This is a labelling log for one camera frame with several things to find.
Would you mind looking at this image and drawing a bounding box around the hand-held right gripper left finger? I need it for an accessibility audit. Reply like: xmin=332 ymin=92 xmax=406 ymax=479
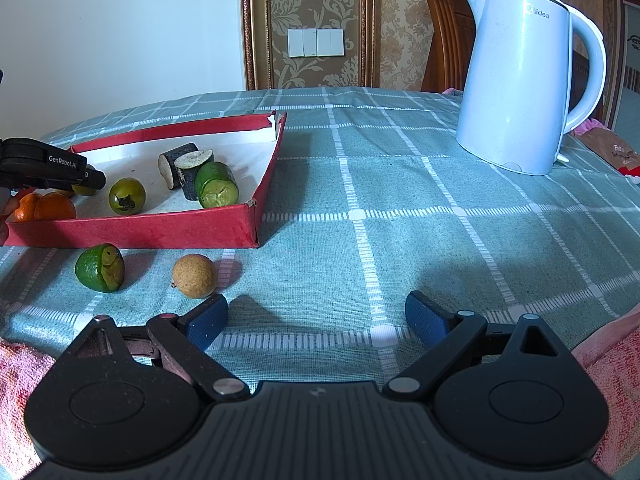
xmin=59 ymin=293 xmax=251 ymax=402

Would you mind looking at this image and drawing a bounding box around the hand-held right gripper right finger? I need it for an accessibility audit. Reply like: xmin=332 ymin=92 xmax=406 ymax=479
xmin=382 ymin=290 xmax=576 ymax=402

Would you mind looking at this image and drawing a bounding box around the large green tomato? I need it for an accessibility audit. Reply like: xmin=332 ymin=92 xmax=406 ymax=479
xmin=108 ymin=177 xmax=147 ymax=216

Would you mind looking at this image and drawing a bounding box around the brown round longan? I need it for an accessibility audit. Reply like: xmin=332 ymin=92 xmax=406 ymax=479
xmin=171 ymin=254 xmax=217 ymax=299

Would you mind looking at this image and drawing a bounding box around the large orange mandarin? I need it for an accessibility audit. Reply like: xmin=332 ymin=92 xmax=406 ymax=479
xmin=34 ymin=192 xmax=77 ymax=221

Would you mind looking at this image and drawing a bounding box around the red shallow cardboard box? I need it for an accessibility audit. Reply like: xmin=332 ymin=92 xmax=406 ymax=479
xmin=2 ymin=111 xmax=288 ymax=250

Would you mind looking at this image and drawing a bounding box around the dark cylindrical vegetable piece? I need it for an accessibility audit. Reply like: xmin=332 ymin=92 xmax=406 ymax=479
xmin=158 ymin=143 xmax=199 ymax=190
xmin=174 ymin=148 xmax=216 ymax=201

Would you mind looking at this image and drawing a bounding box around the green avocado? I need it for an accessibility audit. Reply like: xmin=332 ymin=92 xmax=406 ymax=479
xmin=75 ymin=243 xmax=125 ymax=292

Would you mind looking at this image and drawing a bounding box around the green cucumber piece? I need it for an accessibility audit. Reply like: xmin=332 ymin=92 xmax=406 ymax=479
xmin=195 ymin=161 xmax=240 ymax=210

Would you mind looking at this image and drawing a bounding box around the person's left hand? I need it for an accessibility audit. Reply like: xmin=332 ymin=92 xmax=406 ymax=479
xmin=0 ymin=195 xmax=21 ymax=246

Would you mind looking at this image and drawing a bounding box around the small orange mandarin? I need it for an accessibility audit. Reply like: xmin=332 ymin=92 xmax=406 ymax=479
xmin=11 ymin=192 xmax=43 ymax=223

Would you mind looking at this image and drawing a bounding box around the green checked tablecloth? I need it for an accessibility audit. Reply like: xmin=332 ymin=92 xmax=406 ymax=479
xmin=0 ymin=87 xmax=640 ymax=396

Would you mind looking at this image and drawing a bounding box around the pink towel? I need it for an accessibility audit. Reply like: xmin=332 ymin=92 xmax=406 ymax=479
xmin=0 ymin=310 xmax=640 ymax=480

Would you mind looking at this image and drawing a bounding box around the white electric kettle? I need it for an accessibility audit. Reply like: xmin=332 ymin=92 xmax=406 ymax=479
xmin=455 ymin=0 xmax=607 ymax=177

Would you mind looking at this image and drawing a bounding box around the brown snack packet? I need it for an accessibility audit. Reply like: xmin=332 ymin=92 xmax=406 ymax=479
xmin=580 ymin=127 xmax=640 ymax=179

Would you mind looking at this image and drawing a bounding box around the white wall switch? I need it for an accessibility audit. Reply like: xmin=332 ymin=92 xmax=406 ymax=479
xmin=287 ymin=28 xmax=345 ymax=58

